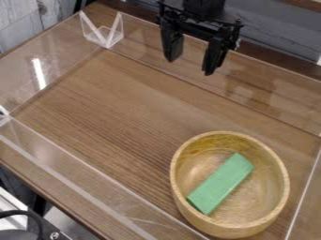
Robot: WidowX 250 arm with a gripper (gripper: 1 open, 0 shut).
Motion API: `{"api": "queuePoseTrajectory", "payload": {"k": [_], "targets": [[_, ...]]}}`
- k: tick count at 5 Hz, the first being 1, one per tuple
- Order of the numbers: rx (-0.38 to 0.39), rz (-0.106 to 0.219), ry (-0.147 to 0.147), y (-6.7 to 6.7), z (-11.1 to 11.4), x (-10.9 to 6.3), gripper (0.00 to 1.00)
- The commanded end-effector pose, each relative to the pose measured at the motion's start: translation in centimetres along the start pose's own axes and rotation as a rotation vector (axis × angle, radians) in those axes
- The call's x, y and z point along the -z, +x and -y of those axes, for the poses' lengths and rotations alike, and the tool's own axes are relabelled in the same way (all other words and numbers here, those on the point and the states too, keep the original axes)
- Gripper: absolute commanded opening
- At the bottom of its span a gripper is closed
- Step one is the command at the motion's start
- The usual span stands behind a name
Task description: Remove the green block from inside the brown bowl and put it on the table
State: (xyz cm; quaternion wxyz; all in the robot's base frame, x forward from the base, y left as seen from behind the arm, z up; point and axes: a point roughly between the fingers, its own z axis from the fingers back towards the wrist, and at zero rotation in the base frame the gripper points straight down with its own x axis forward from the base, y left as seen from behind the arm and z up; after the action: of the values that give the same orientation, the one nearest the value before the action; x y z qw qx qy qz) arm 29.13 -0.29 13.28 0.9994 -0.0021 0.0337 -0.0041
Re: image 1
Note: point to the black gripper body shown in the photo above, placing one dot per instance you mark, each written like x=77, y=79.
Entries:
x=201, y=18

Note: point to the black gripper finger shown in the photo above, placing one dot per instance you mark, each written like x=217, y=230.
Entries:
x=215, y=55
x=172, y=40

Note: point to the green rectangular block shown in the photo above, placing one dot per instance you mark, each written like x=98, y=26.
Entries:
x=220, y=184

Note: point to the brown wooden bowl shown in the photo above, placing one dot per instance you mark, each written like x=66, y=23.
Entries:
x=256, y=203

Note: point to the clear acrylic corner bracket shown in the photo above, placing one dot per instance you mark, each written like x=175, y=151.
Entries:
x=105, y=36

